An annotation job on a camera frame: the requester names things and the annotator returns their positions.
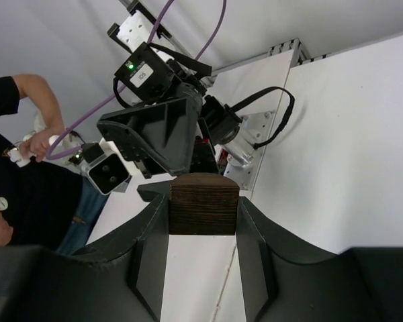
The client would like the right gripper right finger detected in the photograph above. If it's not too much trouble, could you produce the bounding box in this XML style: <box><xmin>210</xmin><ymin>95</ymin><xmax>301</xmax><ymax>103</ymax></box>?
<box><xmin>236</xmin><ymin>197</ymin><xmax>403</xmax><ymax>321</ymax></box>

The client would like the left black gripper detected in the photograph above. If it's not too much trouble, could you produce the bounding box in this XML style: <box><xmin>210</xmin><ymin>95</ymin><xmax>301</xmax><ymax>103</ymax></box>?
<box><xmin>97</xmin><ymin>95</ymin><xmax>202</xmax><ymax>202</ymax></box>

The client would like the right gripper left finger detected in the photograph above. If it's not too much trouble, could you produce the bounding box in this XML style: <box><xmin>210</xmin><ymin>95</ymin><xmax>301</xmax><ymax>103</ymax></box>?
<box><xmin>0</xmin><ymin>195</ymin><xmax>169</xmax><ymax>321</ymax></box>

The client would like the dark wood arch block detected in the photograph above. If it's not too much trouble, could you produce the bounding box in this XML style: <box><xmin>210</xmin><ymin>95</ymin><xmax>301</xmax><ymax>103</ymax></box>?
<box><xmin>169</xmin><ymin>173</ymin><xmax>240</xmax><ymax>235</ymax></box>

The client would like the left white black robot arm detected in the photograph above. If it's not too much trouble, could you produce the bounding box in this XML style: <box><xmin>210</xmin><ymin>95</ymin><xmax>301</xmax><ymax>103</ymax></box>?
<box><xmin>97</xmin><ymin>1</ymin><xmax>295</xmax><ymax>193</ymax></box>

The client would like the person's right hand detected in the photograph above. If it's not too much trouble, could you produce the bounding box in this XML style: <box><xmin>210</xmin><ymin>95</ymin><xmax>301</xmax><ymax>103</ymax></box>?
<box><xmin>19</xmin><ymin>127</ymin><xmax>64</xmax><ymax>162</ymax></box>

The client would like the person in black shirt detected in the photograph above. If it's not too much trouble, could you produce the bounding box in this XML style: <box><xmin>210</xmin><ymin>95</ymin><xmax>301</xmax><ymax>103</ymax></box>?
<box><xmin>0</xmin><ymin>74</ymin><xmax>107</xmax><ymax>256</ymax></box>

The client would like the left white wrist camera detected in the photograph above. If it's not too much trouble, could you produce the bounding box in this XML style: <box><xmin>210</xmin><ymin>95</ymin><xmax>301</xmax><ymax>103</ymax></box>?
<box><xmin>81</xmin><ymin>142</ymin><xmax>132</xmax><ymax>195</ymax></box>

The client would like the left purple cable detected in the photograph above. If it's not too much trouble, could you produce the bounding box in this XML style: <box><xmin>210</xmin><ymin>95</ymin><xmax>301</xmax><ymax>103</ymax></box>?
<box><xmin>46</xmin><ymin>0</ymin><xmax>228</xmax><ymax>161</ymax></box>

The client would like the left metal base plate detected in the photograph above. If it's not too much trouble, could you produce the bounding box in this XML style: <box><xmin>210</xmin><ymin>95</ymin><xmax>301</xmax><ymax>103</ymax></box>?
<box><xmin>221</xmin><ymin>110</ymin><xmax>276</xmax><ymax>192</ymax></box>

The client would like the white teleoperation handle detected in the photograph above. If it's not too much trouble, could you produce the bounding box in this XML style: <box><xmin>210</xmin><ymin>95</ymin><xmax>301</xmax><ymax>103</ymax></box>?
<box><xmin>8</xmin><ymin>133</ymin><xmax>60</xmax><ymax>168</ymax></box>

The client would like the aluminium table frame rail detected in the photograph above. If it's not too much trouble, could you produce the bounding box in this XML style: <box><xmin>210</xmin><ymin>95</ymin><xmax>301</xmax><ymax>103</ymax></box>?
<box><xmin>208</xmin><ymin>37</ymin><xmax>333</xmax><ymax>78</ymax></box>

